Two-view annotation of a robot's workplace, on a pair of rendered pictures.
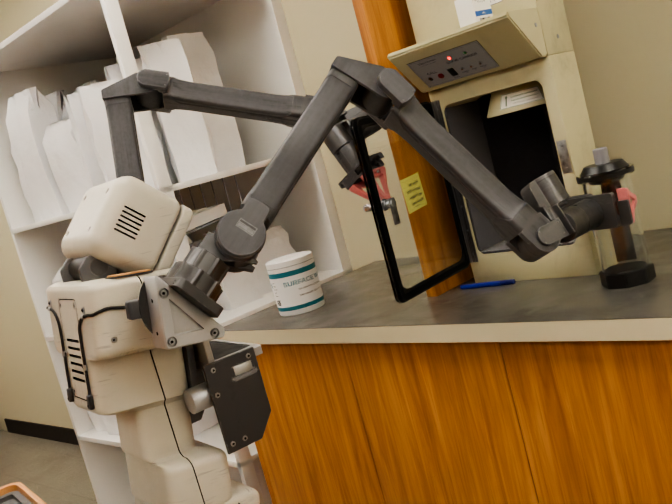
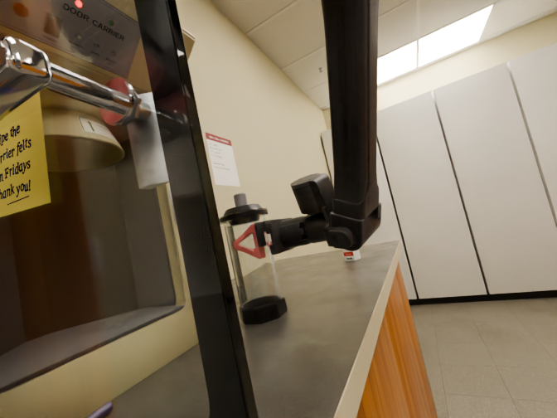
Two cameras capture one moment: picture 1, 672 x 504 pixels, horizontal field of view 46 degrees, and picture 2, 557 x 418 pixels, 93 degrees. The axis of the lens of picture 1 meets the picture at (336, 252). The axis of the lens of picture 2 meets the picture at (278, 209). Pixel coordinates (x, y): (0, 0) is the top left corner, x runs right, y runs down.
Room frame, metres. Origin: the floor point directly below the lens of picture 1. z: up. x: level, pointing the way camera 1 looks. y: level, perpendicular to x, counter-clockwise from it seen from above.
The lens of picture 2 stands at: (1.66, 0.03, 1.11)
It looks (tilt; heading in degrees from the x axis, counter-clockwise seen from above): 5 degrees up; 250
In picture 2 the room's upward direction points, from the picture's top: 12 degrees counter-clockwise
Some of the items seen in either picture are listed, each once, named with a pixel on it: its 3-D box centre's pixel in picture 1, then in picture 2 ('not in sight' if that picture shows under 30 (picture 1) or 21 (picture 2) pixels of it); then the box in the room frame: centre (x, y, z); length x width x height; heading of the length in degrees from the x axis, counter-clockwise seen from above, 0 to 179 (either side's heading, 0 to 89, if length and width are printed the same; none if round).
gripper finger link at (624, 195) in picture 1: (618, 204); not in sight; (1.49, -0.54, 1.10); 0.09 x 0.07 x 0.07; 133
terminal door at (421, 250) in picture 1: (414, 198); (26, 174); (1.76, -0.20, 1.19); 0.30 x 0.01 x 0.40; 138
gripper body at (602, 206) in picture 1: (584, 216); (293, 232); (1.46, -0.46, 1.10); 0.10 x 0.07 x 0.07; 43
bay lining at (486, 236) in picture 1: (535, 160); not in sight; (1.86, -0.50, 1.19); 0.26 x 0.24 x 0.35; 43
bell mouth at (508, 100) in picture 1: (522, 96); not in sight; (1.83, -0.50, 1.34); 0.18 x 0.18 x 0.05
